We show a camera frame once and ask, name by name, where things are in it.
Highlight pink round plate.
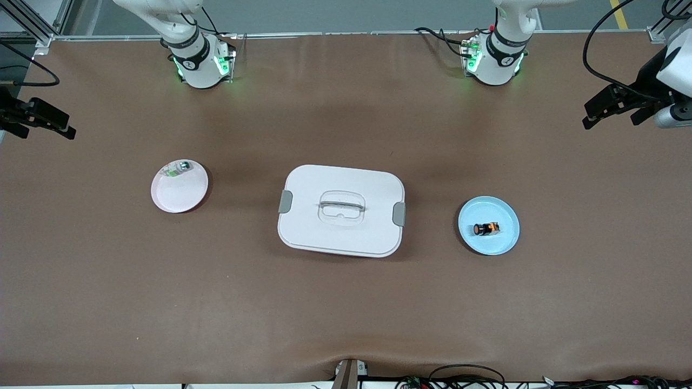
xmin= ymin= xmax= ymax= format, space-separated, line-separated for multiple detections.
xmin=151 ymin=159 xmax=209 ymax=213

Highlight light blue round plate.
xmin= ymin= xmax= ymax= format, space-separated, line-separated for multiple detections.
xmin=458 ymin=196 xmax=520 ymax=256

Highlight white lidded box, grey latches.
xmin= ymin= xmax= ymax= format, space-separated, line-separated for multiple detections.
xmin=277 ymin=165 xmax=406 ymax=258

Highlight brown table mat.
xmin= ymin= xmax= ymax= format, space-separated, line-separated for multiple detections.
xmin=0 ymin=31 xmax=692 ymax=385

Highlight aluminium frame profile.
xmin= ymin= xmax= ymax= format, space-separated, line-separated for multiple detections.
xmin=0 ymin=0 xmax=74 ymax=48
xmin=646 ymin=0 xmax=692 ymax=44

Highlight black left arm base cable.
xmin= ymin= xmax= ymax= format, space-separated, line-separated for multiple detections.
xmin=414 ymin=27 xmax=476 ymax=57

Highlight black arm base cable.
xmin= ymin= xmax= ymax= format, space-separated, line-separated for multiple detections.
xmin=200 ymin=6 xmax=223 ymax=36
xmin=414 ymin=27 xmax=476 ymax=57

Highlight black right arm base cable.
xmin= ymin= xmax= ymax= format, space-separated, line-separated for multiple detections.
xmin=200 ymin=6 xmax=223 ymax=36

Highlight black cable bundle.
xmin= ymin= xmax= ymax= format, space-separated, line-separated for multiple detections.
xmin=541 ymin=374 xmax=692 ymax=389

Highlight black looped cable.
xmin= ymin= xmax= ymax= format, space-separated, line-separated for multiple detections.
xmin=427 ymin=364 xmax=507 ymax=389

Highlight grey metal bracket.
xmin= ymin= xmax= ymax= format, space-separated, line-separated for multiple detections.
xmin=332 ymin=358 xmax=369 ymax=389

